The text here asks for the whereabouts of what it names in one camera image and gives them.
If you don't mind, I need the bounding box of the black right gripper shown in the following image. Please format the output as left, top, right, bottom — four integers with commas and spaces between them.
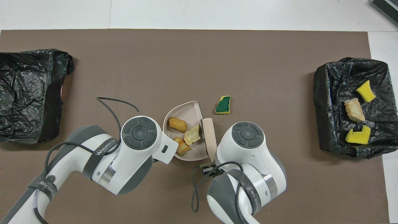
199, 162, 225, 178

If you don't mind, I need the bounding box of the pale bread chunk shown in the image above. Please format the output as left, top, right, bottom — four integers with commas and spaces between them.
184, 124, 201, 146

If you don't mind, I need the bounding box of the beige hand brush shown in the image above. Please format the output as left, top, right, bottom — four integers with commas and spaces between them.
201, 118, 218, 162

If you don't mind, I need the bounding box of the dark grey ribbed object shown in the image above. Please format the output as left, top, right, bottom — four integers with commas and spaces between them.
371, 0, 398, 27

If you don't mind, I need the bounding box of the plain yellow sponge piece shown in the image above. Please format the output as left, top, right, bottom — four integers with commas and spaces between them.
356, 80, 376, 103

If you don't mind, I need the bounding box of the peanut shaped bread roll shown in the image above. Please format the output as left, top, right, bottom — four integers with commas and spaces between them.
168, 117, 188, 133

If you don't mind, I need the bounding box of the black bag lined bin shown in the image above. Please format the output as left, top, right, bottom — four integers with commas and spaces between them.
0, 49, 75, 144
313, 57, 398, 159

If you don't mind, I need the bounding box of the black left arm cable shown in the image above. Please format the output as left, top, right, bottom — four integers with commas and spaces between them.
33, 97, 141, 224

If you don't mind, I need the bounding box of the small striped croissant piece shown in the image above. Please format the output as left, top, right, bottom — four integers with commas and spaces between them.
173, 137, 192, 156

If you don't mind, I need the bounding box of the brown table mat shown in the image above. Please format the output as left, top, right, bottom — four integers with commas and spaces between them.
0, 29, 390, 224

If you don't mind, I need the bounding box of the beige plastic dustpan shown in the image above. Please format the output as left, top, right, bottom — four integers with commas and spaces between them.
163, 100, 203, 161

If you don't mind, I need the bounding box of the green and yellow sponge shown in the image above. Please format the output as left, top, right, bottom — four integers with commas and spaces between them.
345, 125, 371, 145
215, 96, 231, 115

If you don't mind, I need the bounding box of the orange striped croissant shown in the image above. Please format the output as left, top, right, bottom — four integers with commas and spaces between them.
344, 98, 366, 122

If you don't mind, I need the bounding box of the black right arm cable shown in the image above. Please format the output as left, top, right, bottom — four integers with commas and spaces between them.
191, 161, 258, 224

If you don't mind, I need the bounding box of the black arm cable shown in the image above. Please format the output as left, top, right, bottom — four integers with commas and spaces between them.
33, 97, 141, 224
191, 161, 258, 224

